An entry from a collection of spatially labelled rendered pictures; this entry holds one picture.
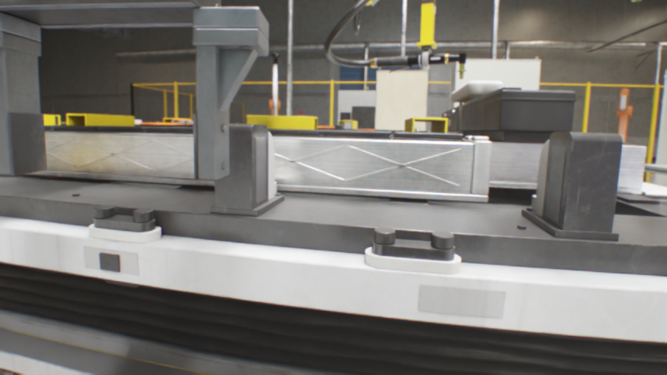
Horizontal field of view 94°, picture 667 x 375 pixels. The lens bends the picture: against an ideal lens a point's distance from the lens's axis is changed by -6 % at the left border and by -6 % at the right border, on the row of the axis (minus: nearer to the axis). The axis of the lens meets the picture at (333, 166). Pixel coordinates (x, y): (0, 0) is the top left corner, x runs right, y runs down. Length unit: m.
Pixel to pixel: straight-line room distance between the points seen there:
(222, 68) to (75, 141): 0.75
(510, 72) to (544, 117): 4.84
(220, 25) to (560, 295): 0.44
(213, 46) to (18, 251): 0.60
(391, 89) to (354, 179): 4.85
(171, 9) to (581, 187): 0.47
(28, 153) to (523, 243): 0.50
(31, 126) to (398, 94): 5.26
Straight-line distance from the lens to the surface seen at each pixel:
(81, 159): 0.93
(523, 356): 0.90
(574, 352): 0.93
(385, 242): 0.43
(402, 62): 1.67
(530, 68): 5.74
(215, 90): 0.21
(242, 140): 0.50
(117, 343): 1.16
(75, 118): 1.12
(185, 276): 0.53
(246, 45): 0.21
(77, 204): 0.69
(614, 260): 0.54
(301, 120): 0.78
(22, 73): 0.30
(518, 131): 0.81
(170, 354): 1.07
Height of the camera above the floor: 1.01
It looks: 6 degrees down
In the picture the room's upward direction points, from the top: 1 degrees clockwise
